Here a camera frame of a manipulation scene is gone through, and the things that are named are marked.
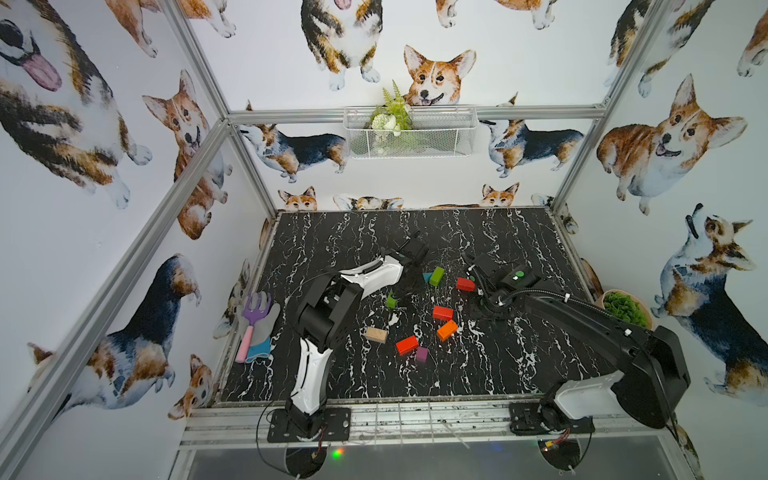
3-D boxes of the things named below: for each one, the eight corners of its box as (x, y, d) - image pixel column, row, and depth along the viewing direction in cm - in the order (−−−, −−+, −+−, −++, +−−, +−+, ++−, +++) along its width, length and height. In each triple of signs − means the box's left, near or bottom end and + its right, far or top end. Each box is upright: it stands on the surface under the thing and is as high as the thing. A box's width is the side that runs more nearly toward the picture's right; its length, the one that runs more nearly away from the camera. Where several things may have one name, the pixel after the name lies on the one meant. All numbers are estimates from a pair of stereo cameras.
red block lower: (400, 357, 86) (400, 354, 85) (395, 345, 89) (395, 342, 87) (420, 348, 88) (420, 345, 86) (415, 336, 90) (415, 334, 89)
